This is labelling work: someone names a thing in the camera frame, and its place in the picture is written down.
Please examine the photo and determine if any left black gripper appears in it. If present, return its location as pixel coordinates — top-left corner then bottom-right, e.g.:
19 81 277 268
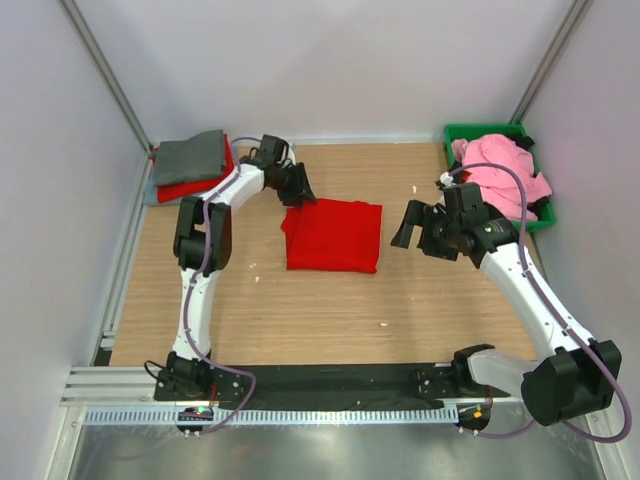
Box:
269 163 317 208

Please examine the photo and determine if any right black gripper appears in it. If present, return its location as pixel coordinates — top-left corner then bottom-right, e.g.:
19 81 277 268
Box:
391 200 461 262

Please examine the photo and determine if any red t shirt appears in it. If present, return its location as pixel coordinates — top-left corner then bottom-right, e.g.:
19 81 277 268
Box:
281 198 383 274
152 135 234 204

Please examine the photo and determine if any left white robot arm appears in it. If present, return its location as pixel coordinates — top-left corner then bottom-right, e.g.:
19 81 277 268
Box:
154 135 316 402

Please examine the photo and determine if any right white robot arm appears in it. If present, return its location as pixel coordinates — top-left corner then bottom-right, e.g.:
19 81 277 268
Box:
391 183 622 426

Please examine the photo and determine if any folded grey t shirt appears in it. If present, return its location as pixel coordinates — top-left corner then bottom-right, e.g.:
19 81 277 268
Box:
152 130 226 187

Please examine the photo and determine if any pink t shirt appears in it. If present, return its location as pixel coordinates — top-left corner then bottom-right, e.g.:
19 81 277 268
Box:
451 132 554 221

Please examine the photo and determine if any white scrap left of centre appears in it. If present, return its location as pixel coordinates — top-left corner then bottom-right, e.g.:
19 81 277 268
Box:
250 263 261 283

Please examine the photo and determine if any folded red t shirt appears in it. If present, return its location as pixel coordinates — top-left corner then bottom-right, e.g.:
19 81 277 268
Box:
152 135 234 204

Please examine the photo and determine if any folded blue-grey t shirt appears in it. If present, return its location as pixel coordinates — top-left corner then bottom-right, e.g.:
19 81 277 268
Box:
143 181 199 207

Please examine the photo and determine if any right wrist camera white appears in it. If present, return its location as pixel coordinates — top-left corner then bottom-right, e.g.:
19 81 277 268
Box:
435 172 456 190

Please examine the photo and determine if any white slotted cable duct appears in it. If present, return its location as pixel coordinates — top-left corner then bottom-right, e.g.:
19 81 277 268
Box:
84 405 458 427

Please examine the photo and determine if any right aluminium frame post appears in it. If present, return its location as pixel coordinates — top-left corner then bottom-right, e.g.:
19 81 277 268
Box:
509 0 594 124

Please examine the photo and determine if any aluminium frame post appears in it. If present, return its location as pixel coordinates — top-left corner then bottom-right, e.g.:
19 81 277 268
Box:
58 0 154 156
509 0 594 124

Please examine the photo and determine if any left aluminium frame post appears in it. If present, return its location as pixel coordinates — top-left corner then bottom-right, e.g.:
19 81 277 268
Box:
58 0 154 156

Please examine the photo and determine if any aluminium front rail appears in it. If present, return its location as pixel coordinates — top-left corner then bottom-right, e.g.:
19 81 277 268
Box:
59 362 609 406

